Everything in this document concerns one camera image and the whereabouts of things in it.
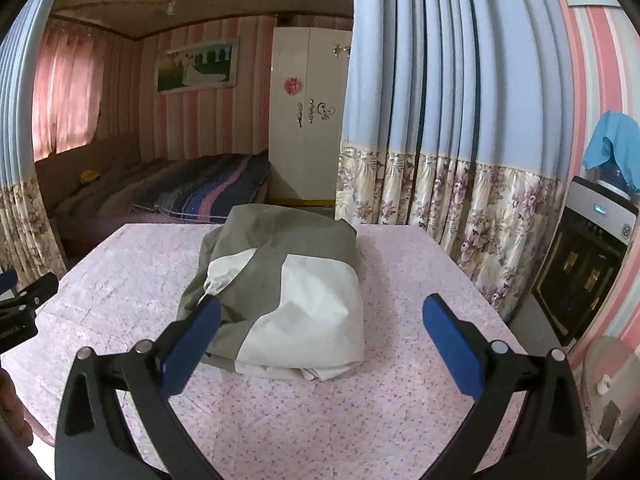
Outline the pink window curtain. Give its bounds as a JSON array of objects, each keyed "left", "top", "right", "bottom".
[{"left": 32, "top": 22, "right": 108, "bottom": 156}]

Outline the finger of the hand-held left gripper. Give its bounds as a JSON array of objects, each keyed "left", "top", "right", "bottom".
[{"left": 0, "top": 270, "right": 59, "bottom": 321}]

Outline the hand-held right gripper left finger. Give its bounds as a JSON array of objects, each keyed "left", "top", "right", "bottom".
[{"left": 54, "top": 295, "right": 222, "bottom": 480}]

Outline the white standing fan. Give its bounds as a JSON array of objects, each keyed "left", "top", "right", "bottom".
[{"left": 567, "top": 335, "right": 636, "bottom": 466}]

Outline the olive and cream jacket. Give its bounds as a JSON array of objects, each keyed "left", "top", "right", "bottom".
[{"left": 177, "top": 203, "right": 366, "bottom": 382}]

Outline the narrow blue floral curtain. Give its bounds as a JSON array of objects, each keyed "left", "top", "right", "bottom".
[{"left": 0, "top": 0, "right": 68, "bottom": 276}]

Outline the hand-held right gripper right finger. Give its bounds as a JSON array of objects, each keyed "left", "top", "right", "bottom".
[{"left": 421, "top": 294, "right": 588, "bottom": 480}]

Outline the framed wall picture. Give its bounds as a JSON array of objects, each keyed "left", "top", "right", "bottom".
[{"left": 156, "top": 37, "right": 240, "bottom": 95}]

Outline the blue cloth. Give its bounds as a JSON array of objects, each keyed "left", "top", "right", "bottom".
[{"left": 582, "top": 110, "right": 640, "bottom": 191}]

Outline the white wardrobe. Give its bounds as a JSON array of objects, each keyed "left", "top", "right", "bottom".
[{"left": 268, "top": 26, "right": 353, "bottom": 206}]

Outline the bed with striped blanket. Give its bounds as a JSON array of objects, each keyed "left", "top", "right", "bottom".
[{"left": 52, "top": 152, "right": 271, "bottom": 256}]

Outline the person's left forearm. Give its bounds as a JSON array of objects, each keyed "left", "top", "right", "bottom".
[{"left": 0, "top": 370, "right": 32, "bottom": 443}]

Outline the black and white water dispenser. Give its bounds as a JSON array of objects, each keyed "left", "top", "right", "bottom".
[{"left": 530, "top": 175, "right": 640, "bottom": 346}]

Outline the brown headboard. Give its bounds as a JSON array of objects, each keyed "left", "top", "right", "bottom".
[{"left": 35, "top": 132, "right": 143, "bottom": 211}]

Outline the wide blue floral curtain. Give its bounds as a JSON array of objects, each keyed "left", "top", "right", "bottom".
[{"left": 335, "top": 0, "right": 576, "bottom": 323}]

